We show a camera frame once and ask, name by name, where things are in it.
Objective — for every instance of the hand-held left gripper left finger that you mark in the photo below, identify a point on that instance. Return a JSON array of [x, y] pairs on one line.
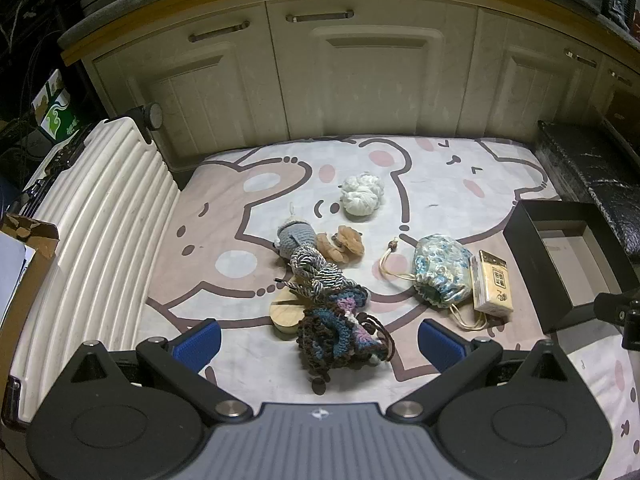
[[197, 346]]

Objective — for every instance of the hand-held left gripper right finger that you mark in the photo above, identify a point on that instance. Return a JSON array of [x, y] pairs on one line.
[[441, 346]]

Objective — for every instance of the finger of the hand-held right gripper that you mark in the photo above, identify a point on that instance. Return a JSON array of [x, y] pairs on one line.
[[612, 305]]

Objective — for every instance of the small beige box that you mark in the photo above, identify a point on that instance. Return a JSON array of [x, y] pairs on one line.
[[492, 285]]

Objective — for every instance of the round wooden disc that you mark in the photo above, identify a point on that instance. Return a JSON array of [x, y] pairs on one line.
[[285, 317]]

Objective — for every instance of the black box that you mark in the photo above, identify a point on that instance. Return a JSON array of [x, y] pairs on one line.
[[525, 255]]

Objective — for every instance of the dark crocheted piece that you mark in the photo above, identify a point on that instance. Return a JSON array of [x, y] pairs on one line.
[[330, 330]]

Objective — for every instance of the tan plush bear toy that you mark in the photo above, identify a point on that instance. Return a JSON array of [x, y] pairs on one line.
[[347, 242]]

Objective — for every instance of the grey crocheted doll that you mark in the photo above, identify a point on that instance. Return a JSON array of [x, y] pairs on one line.
[[295, 237]]

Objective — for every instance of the bear print blanket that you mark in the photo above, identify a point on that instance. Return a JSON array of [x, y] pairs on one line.
[[450, 200]]

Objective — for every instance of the white ribbed suitcase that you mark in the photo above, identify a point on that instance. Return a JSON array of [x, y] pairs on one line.
[[100, 210]]

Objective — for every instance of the brown cardboard box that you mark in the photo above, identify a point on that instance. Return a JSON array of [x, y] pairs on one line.
[[42, 242]]

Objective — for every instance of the white paper sheets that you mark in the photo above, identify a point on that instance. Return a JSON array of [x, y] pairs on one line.
[[11, 265]]

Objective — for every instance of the cream cabinet door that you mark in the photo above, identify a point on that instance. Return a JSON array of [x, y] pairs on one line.
[[370, 85], [617, 95], [200, 100], [530, 95]]

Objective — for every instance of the green printed box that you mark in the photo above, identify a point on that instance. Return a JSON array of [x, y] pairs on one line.
[[55, 115]]

